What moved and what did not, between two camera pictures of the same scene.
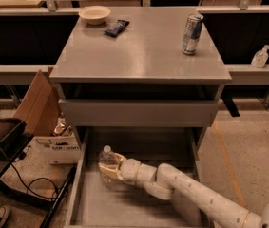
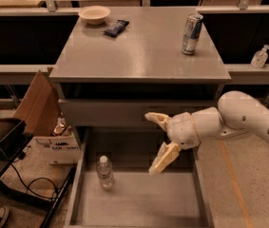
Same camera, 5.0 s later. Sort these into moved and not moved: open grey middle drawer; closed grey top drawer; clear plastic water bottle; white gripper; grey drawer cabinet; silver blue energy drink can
Moved: clear plastic water bottle; white gripper
Not moved: closed grey top drawer; grey drawer cabinet; open grey middle drawer; silver blue energy drink can
